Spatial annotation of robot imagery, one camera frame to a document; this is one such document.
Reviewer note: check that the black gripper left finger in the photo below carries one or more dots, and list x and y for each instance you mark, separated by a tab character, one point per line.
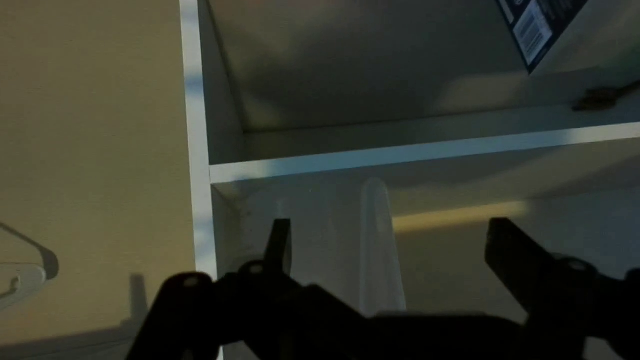
281	242

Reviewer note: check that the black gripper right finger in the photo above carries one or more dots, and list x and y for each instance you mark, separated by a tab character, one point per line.
532	271

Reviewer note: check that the white open shelf unit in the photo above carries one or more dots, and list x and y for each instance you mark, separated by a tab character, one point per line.
198	167

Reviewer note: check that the box with barcode label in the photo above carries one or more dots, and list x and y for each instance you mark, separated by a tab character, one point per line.
532	27

